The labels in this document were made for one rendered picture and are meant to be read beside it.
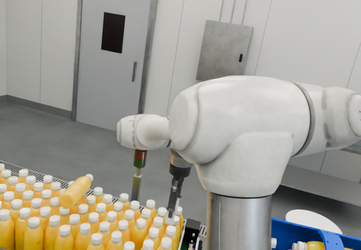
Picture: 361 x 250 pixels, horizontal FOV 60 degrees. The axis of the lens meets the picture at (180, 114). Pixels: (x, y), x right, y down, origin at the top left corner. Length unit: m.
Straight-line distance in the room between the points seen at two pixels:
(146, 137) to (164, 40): 3.76
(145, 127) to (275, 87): 0.52
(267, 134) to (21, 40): 5.66
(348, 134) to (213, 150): 0.21
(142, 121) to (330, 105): 0.57
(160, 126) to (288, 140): 0.46
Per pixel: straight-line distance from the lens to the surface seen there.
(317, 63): 4.40
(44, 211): 1.42
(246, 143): 0.43
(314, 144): 0.53
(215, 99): 0.42
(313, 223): 1.83
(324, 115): 0.53
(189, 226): 1.57
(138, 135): 0.94
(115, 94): 5.00
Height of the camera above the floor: 1.93
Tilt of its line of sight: 17 degrees down
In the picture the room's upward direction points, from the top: 9 degrees clockwise
